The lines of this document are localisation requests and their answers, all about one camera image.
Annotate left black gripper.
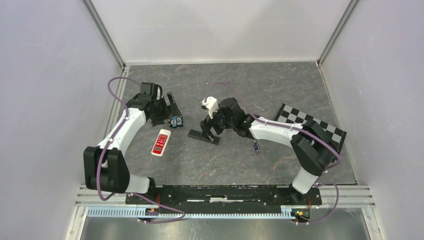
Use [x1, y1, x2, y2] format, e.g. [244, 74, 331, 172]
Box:
[149, 92, 182, 127]

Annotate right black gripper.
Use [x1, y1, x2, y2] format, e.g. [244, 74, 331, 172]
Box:
[199, 105, 235, 142]

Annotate red white remote control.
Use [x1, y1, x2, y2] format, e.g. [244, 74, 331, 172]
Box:
[151, 129, 171, 157]

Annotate black remote control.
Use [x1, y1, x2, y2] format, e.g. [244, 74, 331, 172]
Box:
[188, 129, 221, 145]

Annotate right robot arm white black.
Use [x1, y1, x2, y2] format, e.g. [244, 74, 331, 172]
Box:
[200, 96, 340, 204]

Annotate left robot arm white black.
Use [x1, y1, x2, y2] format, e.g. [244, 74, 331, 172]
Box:
[83, 82, 183, 204]

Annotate black white checkerboard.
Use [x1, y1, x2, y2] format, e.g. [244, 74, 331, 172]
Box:
[274, 103, 348, 155]

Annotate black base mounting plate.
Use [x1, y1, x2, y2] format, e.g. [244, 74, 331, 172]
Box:
[146, 185, 323, 214]

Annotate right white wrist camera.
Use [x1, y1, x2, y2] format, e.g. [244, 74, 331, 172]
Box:
[201, 96, 219, 119]

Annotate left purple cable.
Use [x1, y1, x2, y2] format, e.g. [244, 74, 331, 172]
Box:
[95, 77, 143, 202]

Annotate purple cable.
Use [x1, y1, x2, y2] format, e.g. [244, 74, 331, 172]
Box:
[95, 77, 143, 202]
[205, 82, 343, 226]

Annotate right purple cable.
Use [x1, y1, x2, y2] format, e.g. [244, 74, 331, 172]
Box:
[205, 82, 343, 226]

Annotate grey slotted cable duct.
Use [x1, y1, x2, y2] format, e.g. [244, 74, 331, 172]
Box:
[87, 206, 295, 220]

